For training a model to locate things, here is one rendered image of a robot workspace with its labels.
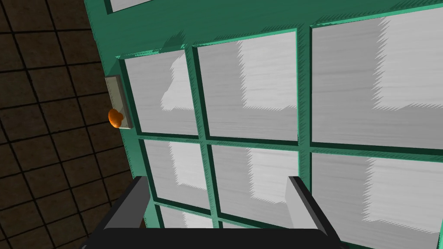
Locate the orange door knob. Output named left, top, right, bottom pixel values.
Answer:
left=108, top=109, right=125, bottom=129

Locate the green paned door leaf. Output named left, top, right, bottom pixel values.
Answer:
left=83, top=0, right=443, bottom=249

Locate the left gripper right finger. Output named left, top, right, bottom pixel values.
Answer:
left=285, top=176, right=338, bottom=236

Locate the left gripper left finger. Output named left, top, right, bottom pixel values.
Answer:
left=98, top=176, right=151, bottom=232

